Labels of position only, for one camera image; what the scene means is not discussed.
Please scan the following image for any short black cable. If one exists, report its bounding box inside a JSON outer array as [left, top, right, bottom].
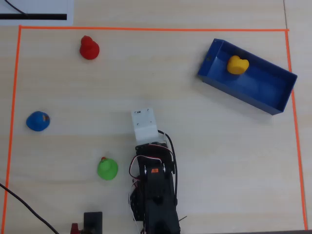
[[4, 0, 27, 16]]

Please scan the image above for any white paper with black bar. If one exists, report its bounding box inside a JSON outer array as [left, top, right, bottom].
[[0, 0, 74, 26]]

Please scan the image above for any green rubber duck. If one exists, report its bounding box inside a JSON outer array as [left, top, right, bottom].
[[97, 156, 119, 181]]

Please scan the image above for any long black cable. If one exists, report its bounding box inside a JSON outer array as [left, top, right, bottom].
[[0, 182, 60, 234]]

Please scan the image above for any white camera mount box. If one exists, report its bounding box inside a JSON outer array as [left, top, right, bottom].
[[131, 107, 159, 144]]

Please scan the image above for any yellow rubber duck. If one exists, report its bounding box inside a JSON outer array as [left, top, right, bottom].
[[226, 55, 250, 75]]

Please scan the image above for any red rubber duck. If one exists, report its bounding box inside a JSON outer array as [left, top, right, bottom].
[[79, 35, 100, 60]]

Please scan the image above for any long orange tape strip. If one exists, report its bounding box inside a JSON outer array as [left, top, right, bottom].
[[19, 25, 290, 32]]

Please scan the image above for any blue rubber duck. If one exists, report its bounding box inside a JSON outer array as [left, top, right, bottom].
[[26, 111, 51, 132]]

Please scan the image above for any blue plastic box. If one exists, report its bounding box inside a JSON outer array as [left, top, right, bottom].
[[196, 38, 298, 116]]

